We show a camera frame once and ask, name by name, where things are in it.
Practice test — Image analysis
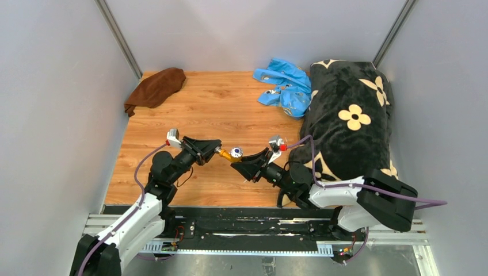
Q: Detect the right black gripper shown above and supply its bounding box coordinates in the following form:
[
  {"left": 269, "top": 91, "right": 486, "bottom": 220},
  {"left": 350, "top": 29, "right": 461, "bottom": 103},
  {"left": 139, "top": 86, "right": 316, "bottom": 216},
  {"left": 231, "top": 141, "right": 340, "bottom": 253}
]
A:
[{"left": 232, "top": 147, "right": 295, "bottom": 194}]

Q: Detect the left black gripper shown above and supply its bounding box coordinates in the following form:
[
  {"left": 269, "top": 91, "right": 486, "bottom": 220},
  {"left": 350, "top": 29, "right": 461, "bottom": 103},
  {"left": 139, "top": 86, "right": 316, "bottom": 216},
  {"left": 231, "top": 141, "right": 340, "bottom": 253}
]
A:
[{"left": 168, "top": 136, "right": 221, "bottom": 184}]

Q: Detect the yellow brass water faucet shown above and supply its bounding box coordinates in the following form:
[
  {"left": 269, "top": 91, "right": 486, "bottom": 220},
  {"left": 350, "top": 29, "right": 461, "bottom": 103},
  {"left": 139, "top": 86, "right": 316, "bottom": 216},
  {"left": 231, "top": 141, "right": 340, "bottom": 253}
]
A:
[{"left": 215, "top": 147, "right": 243, "bottom": 163}]

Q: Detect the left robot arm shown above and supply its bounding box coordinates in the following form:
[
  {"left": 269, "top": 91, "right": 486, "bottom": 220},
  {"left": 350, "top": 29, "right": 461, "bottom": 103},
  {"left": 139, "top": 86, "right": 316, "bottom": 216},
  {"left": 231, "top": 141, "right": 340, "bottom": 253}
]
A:
[{"left": 69, "top": 136, "right": 222, "bottom": 275}]

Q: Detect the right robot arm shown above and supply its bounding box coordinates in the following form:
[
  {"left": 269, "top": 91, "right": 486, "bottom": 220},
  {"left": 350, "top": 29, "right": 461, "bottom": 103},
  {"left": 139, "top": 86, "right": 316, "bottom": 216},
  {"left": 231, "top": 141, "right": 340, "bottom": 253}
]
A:
[{"left": 231, "top": 148, "right": 418, "bottom": 240}]

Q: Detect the brown cloth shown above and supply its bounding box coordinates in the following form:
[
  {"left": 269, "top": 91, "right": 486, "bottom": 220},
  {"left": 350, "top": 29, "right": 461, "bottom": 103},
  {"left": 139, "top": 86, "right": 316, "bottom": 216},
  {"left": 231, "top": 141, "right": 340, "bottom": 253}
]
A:
[{"left": 124, "top": 67, "right": 186, "bottom": 117}]

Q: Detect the blue plastic bag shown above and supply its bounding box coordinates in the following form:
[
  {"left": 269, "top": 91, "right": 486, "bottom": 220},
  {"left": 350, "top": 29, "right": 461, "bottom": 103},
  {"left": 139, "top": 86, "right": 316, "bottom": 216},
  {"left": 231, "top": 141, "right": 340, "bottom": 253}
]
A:
[{"left": 253, "top": 58, "right": 312, "bottom": 119}]

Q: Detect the black floral blanket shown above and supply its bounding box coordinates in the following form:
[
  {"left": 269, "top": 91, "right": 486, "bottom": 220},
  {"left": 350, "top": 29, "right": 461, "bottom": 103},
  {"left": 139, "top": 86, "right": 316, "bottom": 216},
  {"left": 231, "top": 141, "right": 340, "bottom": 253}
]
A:
[{"left": 288, "top": 59, "right": 398, "bottom": 182}]

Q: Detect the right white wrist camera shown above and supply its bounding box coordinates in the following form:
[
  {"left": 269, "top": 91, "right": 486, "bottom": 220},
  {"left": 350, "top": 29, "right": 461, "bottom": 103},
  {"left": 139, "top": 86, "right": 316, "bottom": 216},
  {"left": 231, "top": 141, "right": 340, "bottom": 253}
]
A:
[{"left": 269, "top": 135, "right": 288, "bottom": 163}]

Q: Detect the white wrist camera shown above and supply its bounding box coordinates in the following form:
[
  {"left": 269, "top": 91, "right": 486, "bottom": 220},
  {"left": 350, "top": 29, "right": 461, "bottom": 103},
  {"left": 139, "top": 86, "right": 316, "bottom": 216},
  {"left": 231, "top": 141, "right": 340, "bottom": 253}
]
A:
[
  {"left": 269, "top": 135, "right": 288, "bottom": 163},
  {"left": 166, "top": 128, "right": 182, "bottom": 150}
]

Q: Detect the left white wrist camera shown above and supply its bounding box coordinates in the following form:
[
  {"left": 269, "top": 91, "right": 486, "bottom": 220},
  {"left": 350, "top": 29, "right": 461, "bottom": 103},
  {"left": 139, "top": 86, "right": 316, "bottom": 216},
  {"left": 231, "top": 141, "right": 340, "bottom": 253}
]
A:
[{"left": 166, "top": 128, "right": 182, "bottom": 150}]

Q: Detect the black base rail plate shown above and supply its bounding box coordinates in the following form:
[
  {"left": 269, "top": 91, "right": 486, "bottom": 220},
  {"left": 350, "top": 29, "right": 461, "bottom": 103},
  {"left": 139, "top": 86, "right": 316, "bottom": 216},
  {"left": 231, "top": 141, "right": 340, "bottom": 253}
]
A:
[{"left": 102, "top": 205, "right": 409, "bottom": 263}]

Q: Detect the aluminium frame rail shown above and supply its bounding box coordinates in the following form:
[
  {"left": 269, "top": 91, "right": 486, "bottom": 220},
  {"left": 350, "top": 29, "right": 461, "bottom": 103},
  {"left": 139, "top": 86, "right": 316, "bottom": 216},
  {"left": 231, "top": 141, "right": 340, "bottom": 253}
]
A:
[{"left": 76, "top": 214, "right": 430, "bottom": 256}]

